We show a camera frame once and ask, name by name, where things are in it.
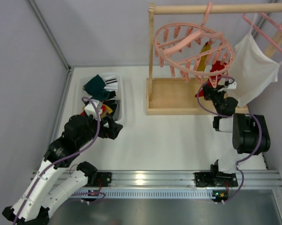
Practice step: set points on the red sock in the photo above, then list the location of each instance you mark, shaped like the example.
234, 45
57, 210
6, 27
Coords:
215, 67
104, 109

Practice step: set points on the white black striped sock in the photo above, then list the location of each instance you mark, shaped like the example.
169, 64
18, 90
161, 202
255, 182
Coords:
111, 83

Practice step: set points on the pink round clip hanger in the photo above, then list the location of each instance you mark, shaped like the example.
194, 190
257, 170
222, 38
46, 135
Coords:
179, 44

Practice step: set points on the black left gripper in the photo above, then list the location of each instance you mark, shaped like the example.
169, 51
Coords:
112, 129

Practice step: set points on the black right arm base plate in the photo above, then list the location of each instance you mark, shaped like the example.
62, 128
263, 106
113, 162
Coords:
203, 180

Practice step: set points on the pink clothes hanger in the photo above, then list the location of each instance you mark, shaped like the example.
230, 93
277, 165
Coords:
268, 32

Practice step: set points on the black sock in basket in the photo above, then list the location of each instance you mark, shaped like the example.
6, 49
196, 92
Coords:
114, 104

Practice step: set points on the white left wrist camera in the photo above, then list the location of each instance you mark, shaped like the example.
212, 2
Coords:
94, 108

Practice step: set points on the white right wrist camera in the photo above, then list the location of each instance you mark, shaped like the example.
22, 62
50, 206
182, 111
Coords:
230, 85

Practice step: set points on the white plastic basket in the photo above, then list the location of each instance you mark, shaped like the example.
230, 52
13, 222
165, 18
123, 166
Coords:
77, 105

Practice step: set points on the white slotted cable duct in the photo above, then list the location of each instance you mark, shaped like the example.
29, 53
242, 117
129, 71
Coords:
150, 194

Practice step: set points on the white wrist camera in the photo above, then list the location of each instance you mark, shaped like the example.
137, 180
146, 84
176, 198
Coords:
230, 85
94, 108

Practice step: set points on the aluminium mounting rail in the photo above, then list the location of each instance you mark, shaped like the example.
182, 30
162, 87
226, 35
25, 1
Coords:
263, 179

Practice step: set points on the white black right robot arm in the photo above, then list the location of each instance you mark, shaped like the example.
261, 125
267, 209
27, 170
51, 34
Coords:
250, 135

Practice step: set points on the dark green sock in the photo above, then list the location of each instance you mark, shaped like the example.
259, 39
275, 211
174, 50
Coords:
95, 85
101, 95

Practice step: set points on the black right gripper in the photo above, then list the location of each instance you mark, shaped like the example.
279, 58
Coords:
211, 90

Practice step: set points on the yellow bear pattern sock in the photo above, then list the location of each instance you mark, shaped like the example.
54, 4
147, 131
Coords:
201, 67

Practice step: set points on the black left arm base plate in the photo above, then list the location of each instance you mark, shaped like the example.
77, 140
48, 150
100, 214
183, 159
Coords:
103, 179

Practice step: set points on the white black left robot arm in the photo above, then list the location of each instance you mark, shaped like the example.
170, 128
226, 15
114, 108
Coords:
39, 202

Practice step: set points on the wooden clothes rack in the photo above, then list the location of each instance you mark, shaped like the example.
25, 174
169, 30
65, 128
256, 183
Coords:
174, 96

